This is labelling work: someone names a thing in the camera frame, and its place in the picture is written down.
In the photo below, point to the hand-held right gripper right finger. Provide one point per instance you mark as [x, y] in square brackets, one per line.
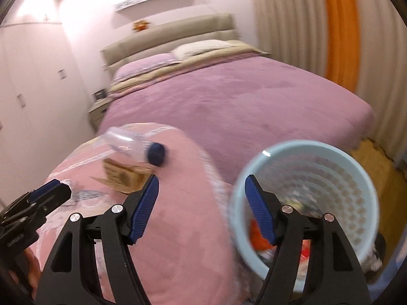
[260, 211]

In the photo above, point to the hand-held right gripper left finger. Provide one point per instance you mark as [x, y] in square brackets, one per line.
[143, 211]

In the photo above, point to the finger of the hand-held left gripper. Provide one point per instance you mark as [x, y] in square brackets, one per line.
[47, 192]

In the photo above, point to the orange plastic bag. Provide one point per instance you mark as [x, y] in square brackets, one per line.
[257, 233]

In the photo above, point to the brown paper box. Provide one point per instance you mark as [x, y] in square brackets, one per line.
[122, 176]

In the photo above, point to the clear bottle with blue cap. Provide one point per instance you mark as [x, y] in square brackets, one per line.
[133, 144]

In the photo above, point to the light blue plastic basket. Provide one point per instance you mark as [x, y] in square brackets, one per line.
[343, 203]

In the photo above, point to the person's left hand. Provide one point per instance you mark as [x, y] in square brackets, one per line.
[31, 267]

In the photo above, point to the pink table cover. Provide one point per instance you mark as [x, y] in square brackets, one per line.
[190, 228]

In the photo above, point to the white wardrobe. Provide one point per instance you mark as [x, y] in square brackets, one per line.
[31, 101]

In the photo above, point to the beige nightstand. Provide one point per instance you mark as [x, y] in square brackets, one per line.
[99, 111]

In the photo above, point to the bed with purple cover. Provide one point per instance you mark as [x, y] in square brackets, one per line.
[238, 108]

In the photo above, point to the purple pillow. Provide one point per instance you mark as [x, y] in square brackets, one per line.
[143, 66]

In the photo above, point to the beige folded quilt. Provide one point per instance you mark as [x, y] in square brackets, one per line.
[241, 50]

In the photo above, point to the white pillow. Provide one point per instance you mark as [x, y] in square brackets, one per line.
[200, 48]

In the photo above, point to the beige padded headboard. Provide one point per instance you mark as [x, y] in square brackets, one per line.
[178, 33]

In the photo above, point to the orange plush toy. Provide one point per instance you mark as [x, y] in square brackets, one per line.
[141, 26]

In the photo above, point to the beige curtain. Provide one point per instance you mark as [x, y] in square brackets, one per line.
[381, 70]
[283, 19]

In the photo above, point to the orange curtain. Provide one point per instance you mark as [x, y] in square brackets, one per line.
[341, 28]

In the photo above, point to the small dark picture frame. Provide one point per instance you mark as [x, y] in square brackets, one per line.
[100, 94]

